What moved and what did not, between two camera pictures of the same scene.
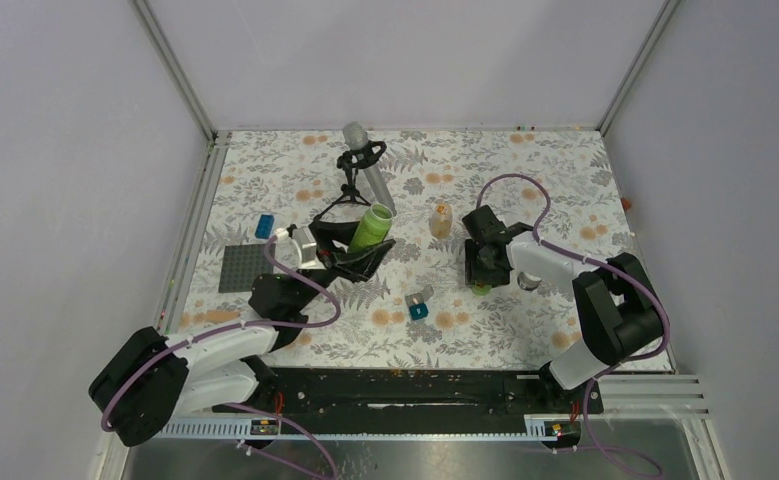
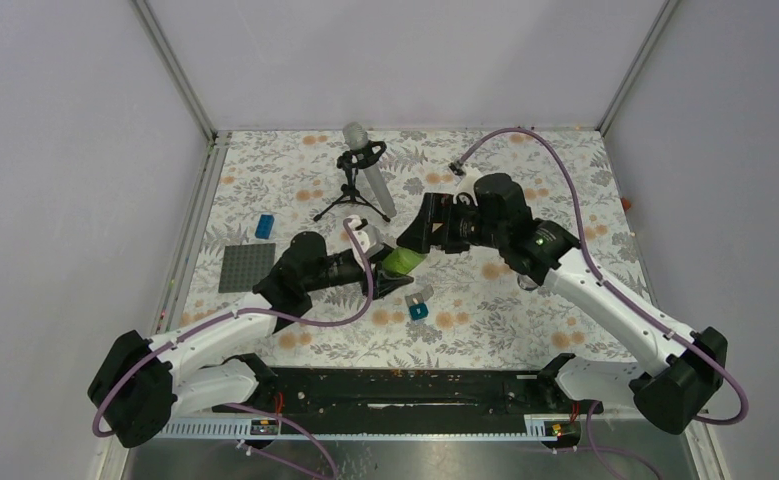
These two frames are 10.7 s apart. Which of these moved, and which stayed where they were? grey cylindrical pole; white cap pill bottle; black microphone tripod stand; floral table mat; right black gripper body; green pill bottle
Moved: green pill bottle; right black gripper body
Stayed: white cap pill bottle; black microphone tripod stand; grey cylindrical pole; floral table mat
